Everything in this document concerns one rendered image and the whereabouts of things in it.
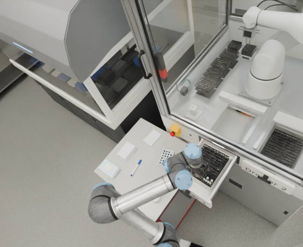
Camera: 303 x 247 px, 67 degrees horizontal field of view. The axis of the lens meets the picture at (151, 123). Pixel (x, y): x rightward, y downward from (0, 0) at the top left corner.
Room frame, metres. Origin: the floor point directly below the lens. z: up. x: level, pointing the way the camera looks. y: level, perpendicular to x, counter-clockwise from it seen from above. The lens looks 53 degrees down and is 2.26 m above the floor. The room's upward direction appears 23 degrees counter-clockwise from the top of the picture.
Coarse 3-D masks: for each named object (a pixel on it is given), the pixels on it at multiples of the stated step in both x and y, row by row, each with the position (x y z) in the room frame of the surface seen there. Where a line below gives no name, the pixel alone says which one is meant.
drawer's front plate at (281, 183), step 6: (246, 162) 0.46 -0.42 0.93; (252, 168) 0.43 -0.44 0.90; (258, 168) 0.41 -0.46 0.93; (270, 174) 0.35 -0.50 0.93; (270, 180) 0.33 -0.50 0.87; (276, 180) 0.31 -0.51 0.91; (282, 180) 0.29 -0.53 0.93; (276, 186) 0.30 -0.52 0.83; (282, 186) 0.28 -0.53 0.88; (288, 186) 0.26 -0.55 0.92; (294, 186) 0.25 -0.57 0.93; (288, 192) 0.25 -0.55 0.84
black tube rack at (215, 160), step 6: (204, 144) 0.70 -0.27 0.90; (204, 150) 0.67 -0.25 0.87; (210, 150) 0.64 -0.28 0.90; (216, 150) 0.62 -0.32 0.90; (204, 156) 0.63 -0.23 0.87; (210, 156) 0.61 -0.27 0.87; (216, 156) 0.59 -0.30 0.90; (222, 156) 0.57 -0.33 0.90; (228, 156) 0.55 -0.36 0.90; (204, 162) 0.58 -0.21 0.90; (210, 162) 0.56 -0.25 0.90; (216, 162) 0.55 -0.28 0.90; (222, 162) 0.53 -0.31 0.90; (210, 168) 0.53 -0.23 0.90; (216, 168) 0.51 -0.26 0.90; (222, 168) 0.51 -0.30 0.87; (210, 174) 0.49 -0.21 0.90; (216, 174) 0.49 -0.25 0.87; (210, 180) 0.46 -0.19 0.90; (210, 186) 0.44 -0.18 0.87
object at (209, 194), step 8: (200, 144) 0.72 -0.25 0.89; (208, 144) 0.71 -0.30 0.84; (224, 152) 0.61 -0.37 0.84; (232, 160) 0.54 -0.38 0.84; (224, 168) 0.52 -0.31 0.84; (192, 176) 0.55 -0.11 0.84; (224, 176) 0.45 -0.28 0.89; (192, 184) 0.50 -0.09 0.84; (216, 184) 0.44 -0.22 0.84; (200, 192) 0.44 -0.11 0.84; (208, 192) 0.42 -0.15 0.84; (216, 192) 0.40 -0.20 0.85
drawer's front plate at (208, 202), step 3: (189, 189) 0.45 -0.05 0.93; (192, 189) 0.44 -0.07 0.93; (192, 192) 0.43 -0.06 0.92; (195, 192) 0.42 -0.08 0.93; (195, 195) 0.42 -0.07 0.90; (198, 195) 0.40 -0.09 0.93; (201, 195) 0.39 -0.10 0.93; (201, 198) 0.38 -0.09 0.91; (204, 198) 0.37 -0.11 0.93; (207, 198) 0.36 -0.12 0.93; (201, 201) 0.39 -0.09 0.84; (204, 201) 0.37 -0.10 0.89; (207, 201) 0.35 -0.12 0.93; (210, 201) 0.34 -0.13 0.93; (207, 204) 0.35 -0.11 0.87; (210, 204) 0.34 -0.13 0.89; (210, 207) 0.33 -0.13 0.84
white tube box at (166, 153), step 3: (165, 150) 0.83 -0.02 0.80; (168, 150) 0.82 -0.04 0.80; (171, 150) 0.81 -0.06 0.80; (162, 153) 0.81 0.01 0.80; (165, 153) 0.81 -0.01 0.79; (168, 153) 0.79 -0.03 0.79; (171, 153) 0.78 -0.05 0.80; (174, 153) 0.79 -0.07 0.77; (162, 156) 0.79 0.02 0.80; (165, 156) 0.79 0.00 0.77; (168, 156) 0.77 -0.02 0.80; (171, 156) 0.76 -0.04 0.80; (159, 159) 0.78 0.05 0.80; (162, 159) 0.77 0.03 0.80; (165, 159) 0.76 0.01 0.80; (159, 162) 0.76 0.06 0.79; (162, 162) 0.75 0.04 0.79; (159, 165) 0.75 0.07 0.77; (162, 165) 0.73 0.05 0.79
